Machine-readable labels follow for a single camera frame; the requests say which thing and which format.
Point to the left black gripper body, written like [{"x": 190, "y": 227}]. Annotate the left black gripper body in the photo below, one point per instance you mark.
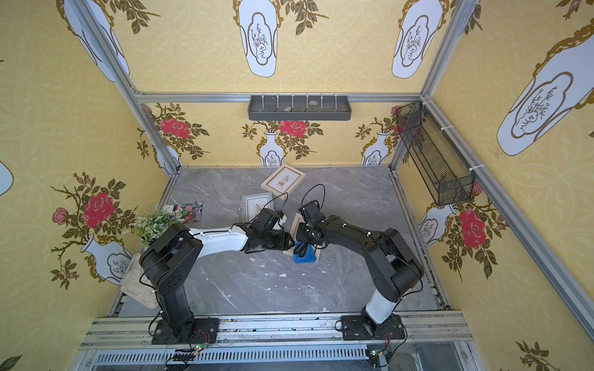
[{"x": 277, "y": 238}]

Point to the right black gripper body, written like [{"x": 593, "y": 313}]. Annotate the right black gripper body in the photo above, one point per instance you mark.
[{"x": 305, "y": 234}]

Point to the blue microfiber cloth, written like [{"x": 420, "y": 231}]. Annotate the blue microfiber cloth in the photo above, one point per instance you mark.
[{"x": 304, "y": 254}]

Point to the grey-green picture frame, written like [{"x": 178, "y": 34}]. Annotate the grey-green picture frame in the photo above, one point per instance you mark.
[{"x": 253, "y": 204}]

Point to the beige picture frame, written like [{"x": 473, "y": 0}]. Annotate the beige picture frame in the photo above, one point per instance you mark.
[
  {"x": 283, "y": 180},
  {"x": 293, "y": 231}
]

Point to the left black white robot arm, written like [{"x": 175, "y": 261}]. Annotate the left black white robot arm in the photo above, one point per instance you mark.
[{"x": 170, "y": 258}]

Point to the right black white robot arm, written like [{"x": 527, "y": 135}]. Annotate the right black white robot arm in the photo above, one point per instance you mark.
[{"x": 393, "y": 266}]

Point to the floral patterned box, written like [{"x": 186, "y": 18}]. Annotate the floral patterned box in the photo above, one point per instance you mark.
[{"x": 187, "y": 213}]

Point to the potted green plant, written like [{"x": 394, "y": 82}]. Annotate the potted green plant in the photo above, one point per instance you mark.
[{"x": 153, "y": 225}]

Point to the beige work glove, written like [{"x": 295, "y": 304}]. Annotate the beige work glove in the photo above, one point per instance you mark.
[{"x": 136, "y": 287}]

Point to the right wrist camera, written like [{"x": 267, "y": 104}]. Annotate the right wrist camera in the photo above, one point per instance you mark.
[{"x": 312, "y": 214}]

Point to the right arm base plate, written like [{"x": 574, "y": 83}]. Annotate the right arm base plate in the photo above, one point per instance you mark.
[{"x": 360, "y": 327}]

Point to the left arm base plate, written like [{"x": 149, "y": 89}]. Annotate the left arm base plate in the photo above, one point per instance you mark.
[{"x": 200, "y": 330}]

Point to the grey wall shelf tray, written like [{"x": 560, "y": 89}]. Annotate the grey wall shelf tray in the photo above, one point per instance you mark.
[{"x": 299, "y": 107}]

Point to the black wire mesh basket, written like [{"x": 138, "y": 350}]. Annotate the black wire mesh basket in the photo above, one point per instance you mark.
[{"x": 444, "y": 172}]

